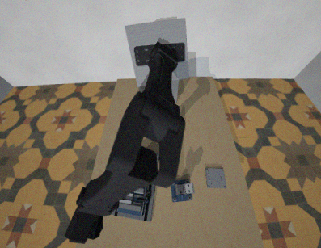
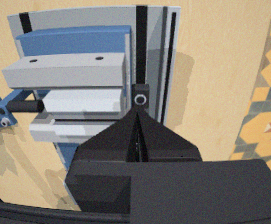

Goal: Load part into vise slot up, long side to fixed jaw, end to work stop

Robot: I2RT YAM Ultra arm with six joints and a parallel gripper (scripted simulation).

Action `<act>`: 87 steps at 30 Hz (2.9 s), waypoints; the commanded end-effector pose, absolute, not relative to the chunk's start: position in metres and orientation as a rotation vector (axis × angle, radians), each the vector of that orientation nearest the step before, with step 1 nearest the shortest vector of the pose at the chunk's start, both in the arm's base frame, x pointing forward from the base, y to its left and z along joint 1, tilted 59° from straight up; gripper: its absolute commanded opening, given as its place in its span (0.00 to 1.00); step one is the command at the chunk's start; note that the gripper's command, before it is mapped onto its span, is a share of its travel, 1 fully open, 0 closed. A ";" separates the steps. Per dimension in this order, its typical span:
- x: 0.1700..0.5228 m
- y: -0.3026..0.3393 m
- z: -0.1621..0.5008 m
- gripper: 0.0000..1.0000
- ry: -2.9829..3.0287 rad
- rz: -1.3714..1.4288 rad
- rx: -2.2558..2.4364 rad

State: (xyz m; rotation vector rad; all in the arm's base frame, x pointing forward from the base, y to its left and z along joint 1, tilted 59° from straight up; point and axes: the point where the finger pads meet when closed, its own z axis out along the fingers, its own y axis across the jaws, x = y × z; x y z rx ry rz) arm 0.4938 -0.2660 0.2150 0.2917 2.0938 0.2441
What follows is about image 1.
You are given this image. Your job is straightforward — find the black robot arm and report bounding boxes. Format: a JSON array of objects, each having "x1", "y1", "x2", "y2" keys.
[{"x1": 65, "y1": 42, "x2": 185, "y2": 244}]

